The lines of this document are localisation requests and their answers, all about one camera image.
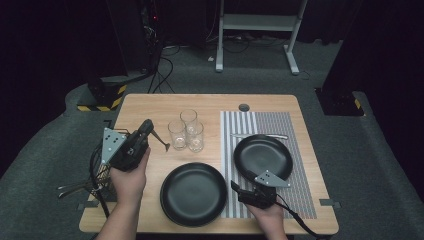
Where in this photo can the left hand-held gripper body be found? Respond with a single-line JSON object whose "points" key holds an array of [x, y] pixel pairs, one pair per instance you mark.
{"points": [[128, 151]]}

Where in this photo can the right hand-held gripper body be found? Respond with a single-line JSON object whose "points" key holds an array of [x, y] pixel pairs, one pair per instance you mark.
{"points": [[258, 196]]}

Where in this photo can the black plate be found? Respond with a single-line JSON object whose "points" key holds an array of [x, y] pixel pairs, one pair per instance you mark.
{"points": [[193, 195], [263, 156]]}

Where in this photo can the person's right hand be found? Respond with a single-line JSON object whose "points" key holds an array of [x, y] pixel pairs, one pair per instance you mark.
{"points": [[266, 218]]}

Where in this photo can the person's left hand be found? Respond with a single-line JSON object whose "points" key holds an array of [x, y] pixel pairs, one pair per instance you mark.
{"points": [[130, 185]]}

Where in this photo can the clear drinking glass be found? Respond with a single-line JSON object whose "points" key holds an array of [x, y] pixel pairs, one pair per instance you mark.
{"points": [[196, 140], [176, 136], [188, 116]]}

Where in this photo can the black yellow striped stand base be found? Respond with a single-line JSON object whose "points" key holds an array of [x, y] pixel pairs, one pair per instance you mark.
{"points": [[106, 96]]}

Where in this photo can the grey striped placemat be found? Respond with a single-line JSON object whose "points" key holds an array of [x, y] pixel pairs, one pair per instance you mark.
{"points": [[240, 123]]}

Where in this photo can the dark metal utensil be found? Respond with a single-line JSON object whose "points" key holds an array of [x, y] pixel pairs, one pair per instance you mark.
{"points": [[75, 185], [75, 193]]}

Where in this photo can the grey tape strip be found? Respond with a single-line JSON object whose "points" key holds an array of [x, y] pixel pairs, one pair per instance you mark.
{"points": [[329, 202], [83, 206]]}

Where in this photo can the white plug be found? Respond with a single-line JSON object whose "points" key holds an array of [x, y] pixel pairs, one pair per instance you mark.
{"points": [[210, 59]]}

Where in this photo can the dark equipment cabinet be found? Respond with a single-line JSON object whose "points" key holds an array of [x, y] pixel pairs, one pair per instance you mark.
{"points": [[133, 33]]}

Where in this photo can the black stand base yellow mark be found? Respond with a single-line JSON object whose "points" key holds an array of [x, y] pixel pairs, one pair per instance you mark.
{"points": [[338, 101]]}

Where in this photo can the white metal stand frame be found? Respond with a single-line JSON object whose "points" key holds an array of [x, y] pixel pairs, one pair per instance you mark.
{"points": [[256, 22]]}

